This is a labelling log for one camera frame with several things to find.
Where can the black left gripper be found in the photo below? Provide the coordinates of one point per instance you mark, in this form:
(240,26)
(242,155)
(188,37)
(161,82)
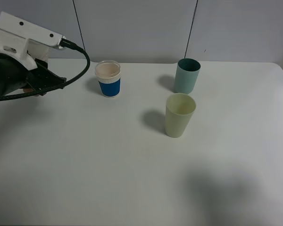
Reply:
(13,76)

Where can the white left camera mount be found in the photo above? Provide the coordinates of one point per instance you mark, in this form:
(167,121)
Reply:
(17,34)

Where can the teal plastic cup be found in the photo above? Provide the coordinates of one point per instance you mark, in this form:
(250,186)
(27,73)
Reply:
(186,75)

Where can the pale green plastic cup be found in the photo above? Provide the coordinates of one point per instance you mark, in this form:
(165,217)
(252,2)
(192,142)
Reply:
(179,109)

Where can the blue sleeved paper cup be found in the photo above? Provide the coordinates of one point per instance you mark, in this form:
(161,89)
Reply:
(108,74)

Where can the clear plastic drink bottle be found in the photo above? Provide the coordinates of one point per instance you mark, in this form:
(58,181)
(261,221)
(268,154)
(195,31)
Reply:
(28,90)

